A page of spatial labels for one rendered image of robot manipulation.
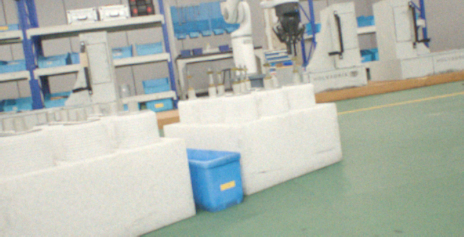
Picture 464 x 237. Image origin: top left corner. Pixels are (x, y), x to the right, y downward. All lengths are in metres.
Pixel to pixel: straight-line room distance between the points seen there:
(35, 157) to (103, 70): 2.53
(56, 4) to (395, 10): 7.62
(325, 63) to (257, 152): 2.72
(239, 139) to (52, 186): 0.45
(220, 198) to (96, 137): 0.31
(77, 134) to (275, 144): 0.51
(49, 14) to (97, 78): 6.73
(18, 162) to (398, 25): 3.49
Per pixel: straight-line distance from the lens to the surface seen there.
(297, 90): 1.26
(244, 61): 1.83
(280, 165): 1.14
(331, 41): 3.78
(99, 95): 3.38
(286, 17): 1.29
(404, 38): 3.99
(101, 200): 0.88
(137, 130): 0.94
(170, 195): 0.95
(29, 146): 0.87
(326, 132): 1.28
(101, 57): 3.38
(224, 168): 0.98
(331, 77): 3.58
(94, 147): 0.90
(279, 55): 6.92
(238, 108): 1.10
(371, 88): 3.66
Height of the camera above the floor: 0.30
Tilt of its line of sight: 4 degrees down
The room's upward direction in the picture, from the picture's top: 8 degrees counter-clockwise
